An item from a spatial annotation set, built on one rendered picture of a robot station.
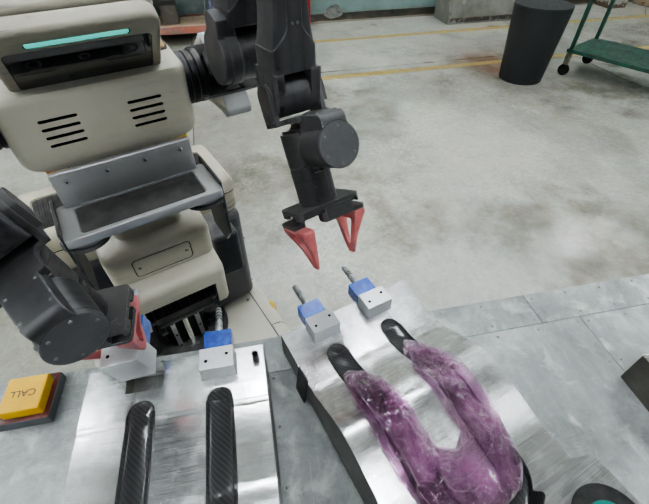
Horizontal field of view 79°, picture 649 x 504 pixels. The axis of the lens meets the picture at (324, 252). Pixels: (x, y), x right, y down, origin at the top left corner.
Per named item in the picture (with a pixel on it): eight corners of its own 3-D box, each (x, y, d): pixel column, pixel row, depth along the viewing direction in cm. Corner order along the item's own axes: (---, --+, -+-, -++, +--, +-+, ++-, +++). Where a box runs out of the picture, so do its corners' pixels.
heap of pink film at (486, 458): (330, 379, 62) (331, 353, 56) (420, 333, 68) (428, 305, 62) (440, 563, 45) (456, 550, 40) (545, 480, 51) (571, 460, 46)
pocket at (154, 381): (137, 378, 62) (129, 366, 60) (171, 372, 63) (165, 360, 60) (133, 405, 59) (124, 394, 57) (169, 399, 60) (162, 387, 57)
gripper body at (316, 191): (360, 202, 58) (349, 153, 56) (303, 227, 54) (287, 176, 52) (337, 198, 64) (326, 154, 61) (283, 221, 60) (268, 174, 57)
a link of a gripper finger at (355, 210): (375, 249, 61) (362, 193, 58) (338, 268, 59) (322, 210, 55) (351, 242, 67) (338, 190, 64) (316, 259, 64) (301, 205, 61)
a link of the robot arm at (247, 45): (243, 35, 65) (212, 41, 63) (261, 2, 56) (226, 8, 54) (263, 90, 67) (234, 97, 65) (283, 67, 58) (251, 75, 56)
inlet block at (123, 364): (128, 302, 63) (110, 285, 58) (159, 295, 63) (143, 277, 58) (120, 382, 55) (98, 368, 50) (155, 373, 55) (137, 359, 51)
